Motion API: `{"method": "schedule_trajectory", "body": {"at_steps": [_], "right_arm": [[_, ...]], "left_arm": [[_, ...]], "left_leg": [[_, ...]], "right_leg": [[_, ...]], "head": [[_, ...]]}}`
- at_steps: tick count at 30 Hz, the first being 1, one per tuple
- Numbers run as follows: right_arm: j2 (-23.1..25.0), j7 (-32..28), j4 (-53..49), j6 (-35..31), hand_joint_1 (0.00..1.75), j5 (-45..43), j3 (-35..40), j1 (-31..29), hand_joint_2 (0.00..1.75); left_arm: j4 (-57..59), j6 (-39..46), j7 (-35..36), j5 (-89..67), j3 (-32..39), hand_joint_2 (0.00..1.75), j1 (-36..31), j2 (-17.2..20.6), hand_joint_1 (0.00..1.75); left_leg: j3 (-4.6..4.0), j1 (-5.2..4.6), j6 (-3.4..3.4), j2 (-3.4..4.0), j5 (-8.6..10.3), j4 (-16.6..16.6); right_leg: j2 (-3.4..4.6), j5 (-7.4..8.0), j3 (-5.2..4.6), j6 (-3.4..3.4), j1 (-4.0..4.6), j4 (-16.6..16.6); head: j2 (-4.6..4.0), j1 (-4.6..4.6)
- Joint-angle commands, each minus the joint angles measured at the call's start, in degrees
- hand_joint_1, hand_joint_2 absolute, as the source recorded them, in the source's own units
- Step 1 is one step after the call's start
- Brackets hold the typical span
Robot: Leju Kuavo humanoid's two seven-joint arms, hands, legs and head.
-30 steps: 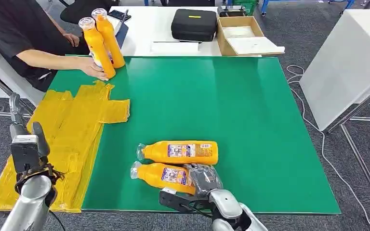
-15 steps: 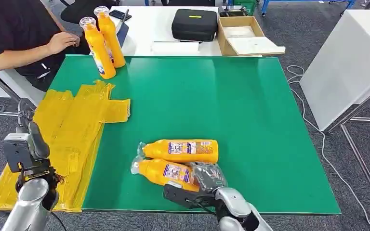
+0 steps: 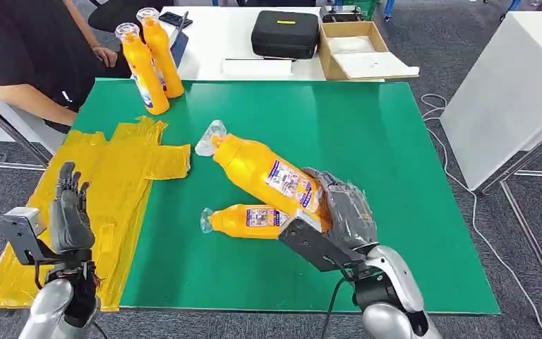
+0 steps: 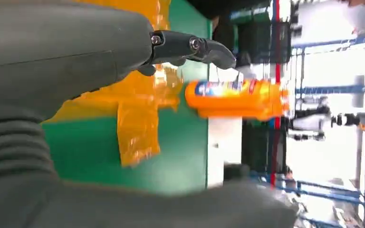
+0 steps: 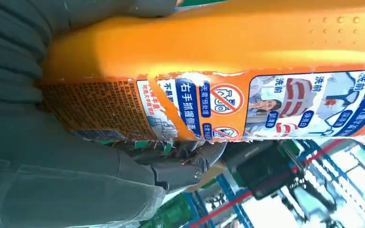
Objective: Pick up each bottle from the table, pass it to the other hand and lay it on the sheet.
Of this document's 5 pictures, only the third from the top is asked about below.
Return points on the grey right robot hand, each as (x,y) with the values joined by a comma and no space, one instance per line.
(350,215)

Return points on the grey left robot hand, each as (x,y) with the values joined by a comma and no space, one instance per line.
(72,220)

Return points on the orange drink bottle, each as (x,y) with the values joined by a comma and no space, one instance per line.
(245,222)
(261,173)
(166,56)
(147,70)

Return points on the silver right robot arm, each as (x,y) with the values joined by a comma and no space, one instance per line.
(392,299)

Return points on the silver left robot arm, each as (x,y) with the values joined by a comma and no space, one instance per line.
(49,304)

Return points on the yellow plastic sheet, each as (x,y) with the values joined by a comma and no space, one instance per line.
(112,196)

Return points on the white bench with metal legs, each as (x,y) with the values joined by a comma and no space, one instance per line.
(14,126)

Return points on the green table mat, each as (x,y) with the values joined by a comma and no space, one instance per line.
(299,117)

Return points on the white flat sheet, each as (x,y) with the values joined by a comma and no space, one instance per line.
(374,65)

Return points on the cardboard box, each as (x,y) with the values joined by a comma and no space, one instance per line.
(332,61)

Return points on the person's left hand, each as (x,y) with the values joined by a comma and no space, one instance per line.
(105,56)

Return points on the white foam pad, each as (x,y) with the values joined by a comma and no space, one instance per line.
(350,44)

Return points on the person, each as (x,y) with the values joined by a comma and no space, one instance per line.
(23,47)

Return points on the black zip case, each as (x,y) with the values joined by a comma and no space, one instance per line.
(285,35)

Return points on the white side table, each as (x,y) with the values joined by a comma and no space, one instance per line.
(505,93)

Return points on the black device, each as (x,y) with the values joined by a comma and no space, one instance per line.
(341,13)

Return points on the black tablet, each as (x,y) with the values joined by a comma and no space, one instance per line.
(180,44)

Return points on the black office chair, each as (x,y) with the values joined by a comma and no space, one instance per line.
(112,14)

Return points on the green crate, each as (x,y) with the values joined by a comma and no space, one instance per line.
(364,5)

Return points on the white desk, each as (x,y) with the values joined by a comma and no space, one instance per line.
(224,42)

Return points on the black smartphone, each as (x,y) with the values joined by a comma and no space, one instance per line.
(173,19)

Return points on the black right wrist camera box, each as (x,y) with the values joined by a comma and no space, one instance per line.
(313,245)

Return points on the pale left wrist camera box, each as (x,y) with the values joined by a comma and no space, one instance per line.
(21,231)

